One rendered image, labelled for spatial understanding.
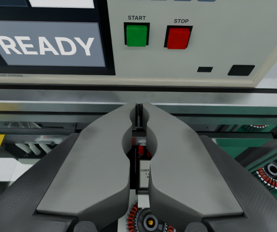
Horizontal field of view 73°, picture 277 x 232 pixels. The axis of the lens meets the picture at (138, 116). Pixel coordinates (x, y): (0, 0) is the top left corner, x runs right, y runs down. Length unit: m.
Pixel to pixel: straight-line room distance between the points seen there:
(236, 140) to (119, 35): 0.22
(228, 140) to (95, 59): 0.22
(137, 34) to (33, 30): 0.09
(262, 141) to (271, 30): 0.17
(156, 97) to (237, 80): 0.10
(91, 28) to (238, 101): 0.18
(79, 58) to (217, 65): 0.15
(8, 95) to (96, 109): 0.10
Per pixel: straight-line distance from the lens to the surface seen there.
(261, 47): 0.23
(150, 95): 0.22
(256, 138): 0.32
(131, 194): 0.51
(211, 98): 0.23
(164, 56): 0.20
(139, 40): 0.18
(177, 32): 0.18
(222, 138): 0.30
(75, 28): 0.19
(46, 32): 0.20
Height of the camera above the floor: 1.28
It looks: 57 degrees down
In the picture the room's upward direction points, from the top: 2 degrees clockwise
